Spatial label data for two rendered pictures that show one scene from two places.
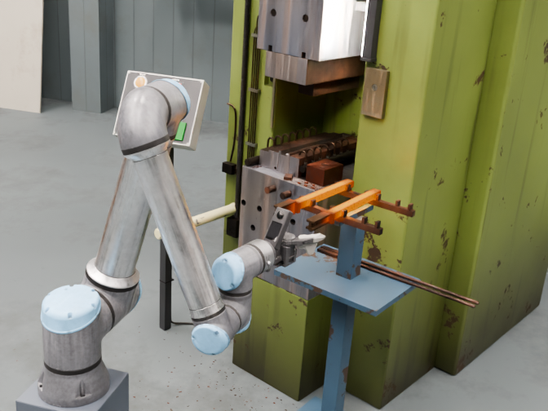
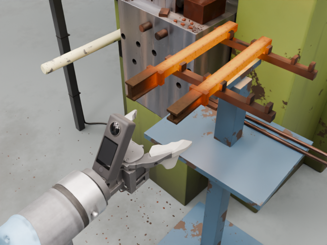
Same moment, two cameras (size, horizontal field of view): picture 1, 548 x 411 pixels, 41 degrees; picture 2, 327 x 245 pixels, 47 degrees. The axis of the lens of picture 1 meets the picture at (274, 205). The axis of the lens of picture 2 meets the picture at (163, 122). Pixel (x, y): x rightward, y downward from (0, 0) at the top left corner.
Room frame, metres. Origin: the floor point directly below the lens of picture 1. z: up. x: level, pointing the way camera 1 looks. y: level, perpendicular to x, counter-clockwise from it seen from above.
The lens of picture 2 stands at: (1.39, -0.14, 1.51)
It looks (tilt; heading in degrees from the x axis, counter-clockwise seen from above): 42 degrees down; 5
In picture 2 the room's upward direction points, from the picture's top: straight up
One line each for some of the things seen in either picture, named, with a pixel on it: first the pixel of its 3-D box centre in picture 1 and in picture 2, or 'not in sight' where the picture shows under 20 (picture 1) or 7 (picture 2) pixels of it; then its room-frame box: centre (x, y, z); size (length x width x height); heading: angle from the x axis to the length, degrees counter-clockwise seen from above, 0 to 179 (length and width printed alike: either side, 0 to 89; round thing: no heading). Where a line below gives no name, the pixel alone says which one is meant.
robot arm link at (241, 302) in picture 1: (232, 307); not in sight; (1.70, 0.09, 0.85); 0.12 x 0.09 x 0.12; 164
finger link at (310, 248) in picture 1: (311, 245); (170, 157); (1.89, -0.12, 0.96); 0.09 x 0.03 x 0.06; 109
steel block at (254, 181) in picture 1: (319, 214); (202, 42); (2.79, -0.19, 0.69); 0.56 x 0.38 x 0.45; 140
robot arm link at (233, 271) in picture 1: (237, 267); (42, 230); (1.71, 0.08, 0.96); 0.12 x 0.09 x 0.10; 145
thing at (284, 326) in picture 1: (309, 311); (195, 123); (2.79, -0.19, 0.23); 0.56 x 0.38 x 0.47; 140
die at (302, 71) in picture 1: (320, 62); not in sight; (2.82, -0.14, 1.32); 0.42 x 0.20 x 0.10; 140
